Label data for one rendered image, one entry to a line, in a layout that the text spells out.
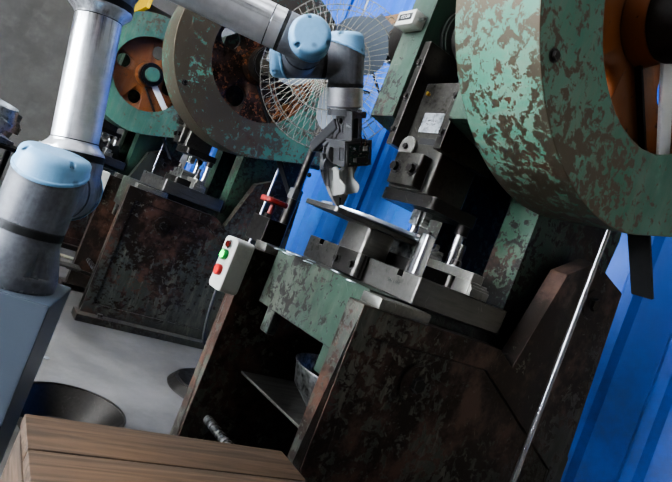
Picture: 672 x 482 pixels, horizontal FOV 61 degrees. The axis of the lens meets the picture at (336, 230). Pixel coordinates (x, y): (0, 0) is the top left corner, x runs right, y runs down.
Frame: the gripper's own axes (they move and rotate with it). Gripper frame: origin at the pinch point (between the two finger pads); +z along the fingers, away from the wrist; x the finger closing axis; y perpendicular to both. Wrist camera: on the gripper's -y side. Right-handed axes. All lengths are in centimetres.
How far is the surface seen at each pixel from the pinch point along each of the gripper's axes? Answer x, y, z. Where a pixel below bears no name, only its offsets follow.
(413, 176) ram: 19.4, 3.2, -4.6
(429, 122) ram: 28.4, -1.9, -16.6
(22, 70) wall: 22, -662, -39
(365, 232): 6.5, 2.1, 7.6
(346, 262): 3.2, -0.4, 14.8
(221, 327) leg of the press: -18.2, -23.3, 34.4
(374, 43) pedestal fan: 65, -71, -41
